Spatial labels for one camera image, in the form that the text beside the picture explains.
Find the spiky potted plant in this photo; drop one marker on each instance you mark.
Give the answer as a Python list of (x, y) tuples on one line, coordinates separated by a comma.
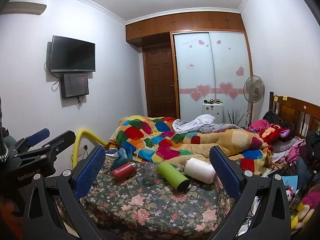
[(236, 117)]

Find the small white cabinet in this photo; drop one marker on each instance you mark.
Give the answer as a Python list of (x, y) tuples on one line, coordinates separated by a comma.
[(212, 113)]

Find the white air conditioner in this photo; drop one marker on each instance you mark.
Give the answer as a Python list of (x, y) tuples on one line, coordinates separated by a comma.
[(23, 8)]

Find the brown wooden headboard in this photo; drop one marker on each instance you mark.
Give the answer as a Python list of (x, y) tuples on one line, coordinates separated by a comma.
[(292, 111)]

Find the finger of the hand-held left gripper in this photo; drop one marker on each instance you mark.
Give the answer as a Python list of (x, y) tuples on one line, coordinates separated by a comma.
[(62, 140), (37, 135)]

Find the grey striped cloth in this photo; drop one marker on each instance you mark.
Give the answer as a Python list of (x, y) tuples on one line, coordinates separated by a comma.
[(195, 123)]

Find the white metal bottle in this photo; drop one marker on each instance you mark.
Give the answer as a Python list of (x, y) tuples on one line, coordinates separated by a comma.
[(200, 170)]

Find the black wall television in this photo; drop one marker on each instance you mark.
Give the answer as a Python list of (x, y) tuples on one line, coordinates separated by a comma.
[(72, 53)]

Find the teal bottle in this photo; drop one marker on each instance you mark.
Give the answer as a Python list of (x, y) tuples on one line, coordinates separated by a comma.
[(120, 158)]

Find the clear glass cup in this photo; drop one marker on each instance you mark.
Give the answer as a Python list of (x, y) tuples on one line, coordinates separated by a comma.
[(150, 175)]

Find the brown overhead wooden cabinets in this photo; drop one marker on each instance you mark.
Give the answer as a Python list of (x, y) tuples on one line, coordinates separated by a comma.
[(185, 23)]

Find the light blue booklet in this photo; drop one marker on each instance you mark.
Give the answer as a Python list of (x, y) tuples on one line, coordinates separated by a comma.
[(291, 181)]

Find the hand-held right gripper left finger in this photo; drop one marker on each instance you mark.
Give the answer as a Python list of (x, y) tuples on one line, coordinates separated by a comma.
[(88, 172)]

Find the green metal bottle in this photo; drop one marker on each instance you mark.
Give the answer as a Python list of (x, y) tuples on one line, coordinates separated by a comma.
[(173, 176)]

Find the brown wooden door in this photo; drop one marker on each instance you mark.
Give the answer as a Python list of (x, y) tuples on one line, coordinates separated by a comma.
[(161, 85)]

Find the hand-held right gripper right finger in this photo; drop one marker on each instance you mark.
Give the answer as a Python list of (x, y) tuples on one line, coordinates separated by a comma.
[(226, 173)]

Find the black bag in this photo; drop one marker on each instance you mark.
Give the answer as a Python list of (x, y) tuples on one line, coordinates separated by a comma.
[(272, 117)]

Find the white standing fan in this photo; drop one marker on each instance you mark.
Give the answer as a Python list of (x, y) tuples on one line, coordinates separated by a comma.
[(253, 88)]

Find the heart-decorated sliding wardrobe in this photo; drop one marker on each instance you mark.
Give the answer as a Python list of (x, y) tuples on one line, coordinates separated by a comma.
[(212, 67)]

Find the yellow foam tube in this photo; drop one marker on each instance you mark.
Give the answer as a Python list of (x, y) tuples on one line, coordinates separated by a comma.
[(82, 136)]

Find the floral bed sheet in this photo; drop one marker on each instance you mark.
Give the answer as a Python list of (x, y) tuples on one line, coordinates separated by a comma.
[(150, 210)]

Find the red metal bottle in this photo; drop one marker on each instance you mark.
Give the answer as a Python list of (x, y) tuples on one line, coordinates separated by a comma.
[(123, 171)]

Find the small black wall monitor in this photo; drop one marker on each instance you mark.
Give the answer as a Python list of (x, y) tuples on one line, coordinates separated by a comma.
[(75, 85)]

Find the colourful patchwork blanket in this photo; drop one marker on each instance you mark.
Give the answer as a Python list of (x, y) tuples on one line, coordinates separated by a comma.
[(160, 140)]

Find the pink cloth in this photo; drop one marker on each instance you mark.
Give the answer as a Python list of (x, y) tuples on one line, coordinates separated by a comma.
[(258, 125)]

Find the red plush toy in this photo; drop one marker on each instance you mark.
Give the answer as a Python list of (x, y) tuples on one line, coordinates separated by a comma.
[(273, 133)]

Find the wall socket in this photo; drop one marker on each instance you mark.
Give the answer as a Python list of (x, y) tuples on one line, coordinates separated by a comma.
[(86, 147)]

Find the yellow and white plush toy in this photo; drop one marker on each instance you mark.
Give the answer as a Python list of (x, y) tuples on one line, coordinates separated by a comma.
[(301, 212)]

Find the black clothing pile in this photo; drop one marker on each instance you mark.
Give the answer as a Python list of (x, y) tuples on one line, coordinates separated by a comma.
[(312, 145)]

